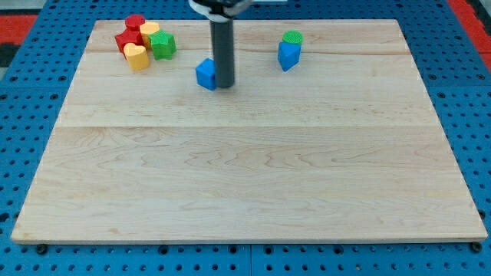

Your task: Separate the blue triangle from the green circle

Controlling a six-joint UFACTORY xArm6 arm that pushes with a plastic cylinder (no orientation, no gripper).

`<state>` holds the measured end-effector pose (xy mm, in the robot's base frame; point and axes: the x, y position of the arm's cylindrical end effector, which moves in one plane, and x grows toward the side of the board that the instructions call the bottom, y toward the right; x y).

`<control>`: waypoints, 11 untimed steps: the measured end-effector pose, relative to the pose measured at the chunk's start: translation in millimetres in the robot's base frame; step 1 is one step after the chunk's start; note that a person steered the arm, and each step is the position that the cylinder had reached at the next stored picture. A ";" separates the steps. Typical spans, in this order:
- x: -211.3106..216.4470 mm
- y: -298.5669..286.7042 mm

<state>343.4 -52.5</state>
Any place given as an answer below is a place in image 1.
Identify blue triangle block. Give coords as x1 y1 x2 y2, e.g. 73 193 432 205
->
277 42 302 72

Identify red circle block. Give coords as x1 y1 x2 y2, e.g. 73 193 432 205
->
124 14 146 31

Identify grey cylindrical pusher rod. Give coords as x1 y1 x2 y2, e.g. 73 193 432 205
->
210 19 235 88

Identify green circle block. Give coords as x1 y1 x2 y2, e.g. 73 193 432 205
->
282 30 303 45

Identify yellow heart block front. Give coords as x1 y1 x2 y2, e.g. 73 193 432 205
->
124 43 150 71

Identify blue cube block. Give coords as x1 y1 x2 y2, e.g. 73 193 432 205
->
195 58 216 90

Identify green star block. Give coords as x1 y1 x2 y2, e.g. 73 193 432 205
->
149 30 176 60

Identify yellow block rear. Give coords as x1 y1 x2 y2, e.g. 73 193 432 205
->
139 21 160 49

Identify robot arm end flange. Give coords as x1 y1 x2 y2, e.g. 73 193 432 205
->
188 0 253 23

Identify red star block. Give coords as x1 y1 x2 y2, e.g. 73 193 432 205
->
114 29 144 54

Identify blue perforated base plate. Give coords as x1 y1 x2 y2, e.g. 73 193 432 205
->
1 0 490 275

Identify wooden board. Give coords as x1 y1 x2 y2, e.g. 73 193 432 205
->
12 19 488 245

